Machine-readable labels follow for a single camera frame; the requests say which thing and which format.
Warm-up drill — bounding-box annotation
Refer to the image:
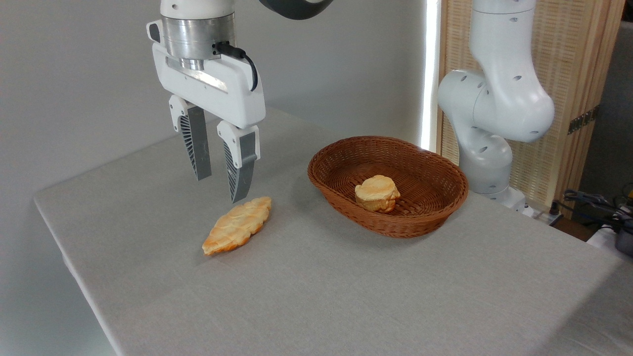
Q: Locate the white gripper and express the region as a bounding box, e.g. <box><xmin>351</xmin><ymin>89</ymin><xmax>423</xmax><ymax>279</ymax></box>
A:
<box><xmin>152</xmin><ymin>43</ymin><xmax>267</xmax><ymax>204</ymax></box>

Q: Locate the croissant shaped bread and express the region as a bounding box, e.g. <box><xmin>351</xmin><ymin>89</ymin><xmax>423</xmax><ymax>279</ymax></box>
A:
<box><xmin>202</xmin><ymin>196</ymin><xmax>272</xmax><ymax>256</ymax></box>

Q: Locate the round bread bun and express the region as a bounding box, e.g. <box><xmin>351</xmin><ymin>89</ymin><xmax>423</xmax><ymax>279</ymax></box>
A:
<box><xmin>355</xmin><ymin>175</ymin><xmax>401</xmax><ymax>214</ymax></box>

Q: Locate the brown wicker basket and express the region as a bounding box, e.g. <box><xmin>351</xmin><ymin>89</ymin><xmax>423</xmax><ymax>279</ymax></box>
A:
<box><xmin>307</xmin><ymin>136</ymin><xmax>469</xmax><ymax>239</ymax></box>

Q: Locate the grey tablecloth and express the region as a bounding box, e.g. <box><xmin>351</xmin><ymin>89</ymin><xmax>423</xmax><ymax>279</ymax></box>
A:
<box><xmin>34</xmin><ymin>106</ymin><xmax>633</xmax><ymax>356</ymax></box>

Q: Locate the wooden folding screen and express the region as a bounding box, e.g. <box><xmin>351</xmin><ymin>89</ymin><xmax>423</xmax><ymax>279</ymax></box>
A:
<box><xmin>437</xmin><ymin>0</ymin><xmax>627</xmax><ymax>209</ymax></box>

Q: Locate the metal screen hinge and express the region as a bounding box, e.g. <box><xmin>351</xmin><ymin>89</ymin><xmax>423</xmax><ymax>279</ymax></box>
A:
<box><xmin>568</xmin><ymin>105</ymin><xmax>600</xmax><ymax>135</ymax></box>

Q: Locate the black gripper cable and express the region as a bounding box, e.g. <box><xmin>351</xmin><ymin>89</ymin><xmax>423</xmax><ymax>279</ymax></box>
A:
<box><xmin>215</xmin><ymin>42</ymin><xmax>259</xmax><ymax>92</ymax></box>

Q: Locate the black cable bundle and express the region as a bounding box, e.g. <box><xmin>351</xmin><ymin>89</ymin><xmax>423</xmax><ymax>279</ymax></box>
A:
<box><xmin>558</xmin><ymin>189</ymin><xmax>633</xmax><ymax>233</ymax></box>

